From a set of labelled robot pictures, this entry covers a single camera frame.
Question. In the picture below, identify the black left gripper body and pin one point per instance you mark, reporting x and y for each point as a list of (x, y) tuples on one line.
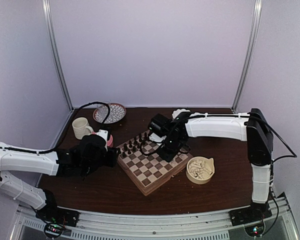
[(94, 164)]

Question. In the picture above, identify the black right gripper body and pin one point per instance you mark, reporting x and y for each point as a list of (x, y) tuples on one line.
[(174, 147)]

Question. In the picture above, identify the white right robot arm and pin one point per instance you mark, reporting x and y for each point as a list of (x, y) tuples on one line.
[(250, 127)]

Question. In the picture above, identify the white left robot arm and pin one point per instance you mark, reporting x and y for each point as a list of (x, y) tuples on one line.
[(34, 161)]

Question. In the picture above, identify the wooden chess board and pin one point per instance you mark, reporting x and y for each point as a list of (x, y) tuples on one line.
[(148, 173)]

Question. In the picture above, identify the white scalloped bowl black rim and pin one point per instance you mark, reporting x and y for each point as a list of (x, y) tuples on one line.
[(176, 112)]

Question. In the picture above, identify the pink cat ear bowl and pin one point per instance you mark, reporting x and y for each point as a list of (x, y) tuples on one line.
[(110, 141)]

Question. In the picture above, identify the white ribbed mug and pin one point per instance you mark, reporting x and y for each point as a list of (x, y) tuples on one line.
[(81, 128)]

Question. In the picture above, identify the clear drinking glass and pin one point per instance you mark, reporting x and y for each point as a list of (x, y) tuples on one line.
[(103, 109)]

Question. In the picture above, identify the cream cat ear bowl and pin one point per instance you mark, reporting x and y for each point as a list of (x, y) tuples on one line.
[(200, 170)]

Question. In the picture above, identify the patterned ceramic plate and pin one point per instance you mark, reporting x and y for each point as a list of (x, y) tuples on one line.
[(117, 113)]

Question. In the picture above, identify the aluminium front rail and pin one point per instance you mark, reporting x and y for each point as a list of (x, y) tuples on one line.
[(214, 225)]

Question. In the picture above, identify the aluminium frame post right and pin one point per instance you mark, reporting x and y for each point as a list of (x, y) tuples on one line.
[(254, 30)]

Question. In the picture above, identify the aluminium frame post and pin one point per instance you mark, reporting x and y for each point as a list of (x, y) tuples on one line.
[(55, 53), (254, 30)]

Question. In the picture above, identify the aluminium frame post left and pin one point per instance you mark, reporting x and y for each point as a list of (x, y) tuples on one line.
[(55, 53)]

